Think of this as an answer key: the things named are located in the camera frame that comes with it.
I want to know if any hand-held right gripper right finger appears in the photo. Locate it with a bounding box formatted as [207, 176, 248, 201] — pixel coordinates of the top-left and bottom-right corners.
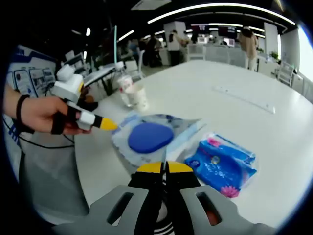
[165, 161, 278, 235]

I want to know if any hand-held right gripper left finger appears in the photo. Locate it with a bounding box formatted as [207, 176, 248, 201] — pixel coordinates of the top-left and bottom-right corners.
[52, 161, 164, 235]

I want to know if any blue tissue packet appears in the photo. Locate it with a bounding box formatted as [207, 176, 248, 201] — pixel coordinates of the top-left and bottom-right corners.
[183, 131, 259, 199]

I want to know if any clear plastic water bottle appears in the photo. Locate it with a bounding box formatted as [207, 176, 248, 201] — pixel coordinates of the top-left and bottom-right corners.
[114, 61, 134, 108]

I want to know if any white printed paper cup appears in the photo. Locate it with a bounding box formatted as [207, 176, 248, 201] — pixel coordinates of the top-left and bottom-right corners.
[124, 84, 150, 113]

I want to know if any clear packet with blue pad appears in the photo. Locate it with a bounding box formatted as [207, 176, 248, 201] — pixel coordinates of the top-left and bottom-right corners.
[111, 111, 208, 170]

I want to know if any white tabletop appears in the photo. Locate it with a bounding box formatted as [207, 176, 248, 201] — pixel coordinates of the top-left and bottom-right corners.
[74, 60, 313, 228]

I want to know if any person's left hand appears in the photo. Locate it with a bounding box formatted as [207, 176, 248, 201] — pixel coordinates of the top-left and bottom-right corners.
[23, 95, 93, 136]

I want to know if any open laptop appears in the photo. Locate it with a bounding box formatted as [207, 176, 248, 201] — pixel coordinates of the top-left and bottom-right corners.
[82, 23, 120, 87]

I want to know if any black laptop stand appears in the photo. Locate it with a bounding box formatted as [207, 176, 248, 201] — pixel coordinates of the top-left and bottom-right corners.
[101, 70, 117, 96]

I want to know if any black wristband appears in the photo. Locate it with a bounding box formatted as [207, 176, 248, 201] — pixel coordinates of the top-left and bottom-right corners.
[16, 94, 35, 135]

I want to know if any white office chair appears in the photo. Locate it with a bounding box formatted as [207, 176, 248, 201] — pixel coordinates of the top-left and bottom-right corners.
[277, 60, 297, 87]
[126, 49, 147, 81]

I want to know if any white flat strip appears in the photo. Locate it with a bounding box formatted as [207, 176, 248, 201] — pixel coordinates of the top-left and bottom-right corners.
[211, 85, 276, 114]

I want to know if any wall poster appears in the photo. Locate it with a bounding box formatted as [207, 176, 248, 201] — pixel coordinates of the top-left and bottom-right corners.
[6, 45, 59, 99]

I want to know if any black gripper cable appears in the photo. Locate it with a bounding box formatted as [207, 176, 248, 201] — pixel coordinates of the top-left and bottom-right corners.
[17, 133, 76, 149]

